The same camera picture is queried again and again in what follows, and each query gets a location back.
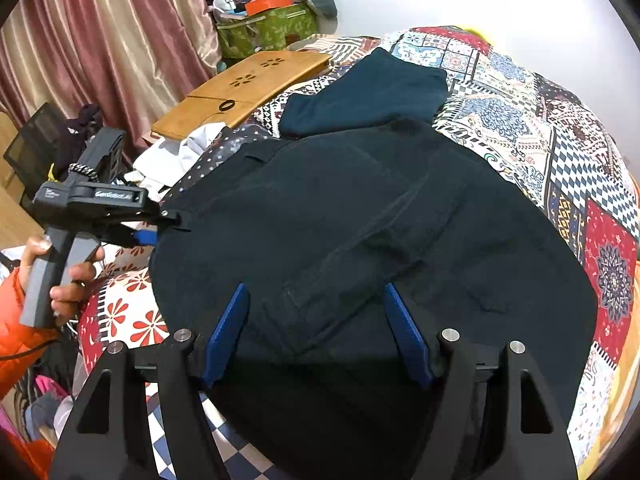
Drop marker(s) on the person's left hand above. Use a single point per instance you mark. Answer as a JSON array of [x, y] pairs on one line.
[[75, 290]]

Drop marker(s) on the person's orange jacket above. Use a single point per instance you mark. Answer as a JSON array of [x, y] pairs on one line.
[[30, 452]]

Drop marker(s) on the black pants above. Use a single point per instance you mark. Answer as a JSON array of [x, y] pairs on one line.
[[350, 240]]

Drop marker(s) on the striped pink beige curtain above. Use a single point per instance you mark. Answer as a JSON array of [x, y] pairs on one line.
[[100, 35]]

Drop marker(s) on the wooden lap desk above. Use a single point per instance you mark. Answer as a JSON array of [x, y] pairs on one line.
[[260, 80]]

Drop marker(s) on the patchwork printed blanket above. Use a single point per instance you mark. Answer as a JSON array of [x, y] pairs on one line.
[[525, 125]]

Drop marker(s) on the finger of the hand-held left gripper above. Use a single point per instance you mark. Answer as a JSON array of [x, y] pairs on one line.
[[167, 216], [145, 238]]

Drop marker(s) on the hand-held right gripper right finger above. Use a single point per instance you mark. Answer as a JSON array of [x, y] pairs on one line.
[[407, 340]]

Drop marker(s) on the dark teal folded garment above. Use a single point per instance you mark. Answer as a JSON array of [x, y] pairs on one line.
[[365, 95]]

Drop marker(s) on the black mesh chair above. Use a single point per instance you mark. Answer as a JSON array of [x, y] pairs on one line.
[[30, 140]]

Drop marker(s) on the green patterned storage box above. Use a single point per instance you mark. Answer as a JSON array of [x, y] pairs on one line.
[[270, 31]]

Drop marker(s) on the orange green fleece blanket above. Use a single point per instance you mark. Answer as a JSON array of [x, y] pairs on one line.
[[620, 400]]

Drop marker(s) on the white cloth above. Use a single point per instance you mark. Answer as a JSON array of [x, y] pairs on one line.
[[170, 155]]

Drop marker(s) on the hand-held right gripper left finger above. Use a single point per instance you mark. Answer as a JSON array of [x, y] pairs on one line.
[[225, 335]]

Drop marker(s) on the person's left forearm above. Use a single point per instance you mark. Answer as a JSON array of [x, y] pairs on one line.
[[15, 340]]

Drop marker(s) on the light wooden desk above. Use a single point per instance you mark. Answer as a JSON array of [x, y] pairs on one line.
[[10, 220]]

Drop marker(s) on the orange flat box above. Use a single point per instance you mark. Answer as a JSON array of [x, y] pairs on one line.
[[270, 4]]

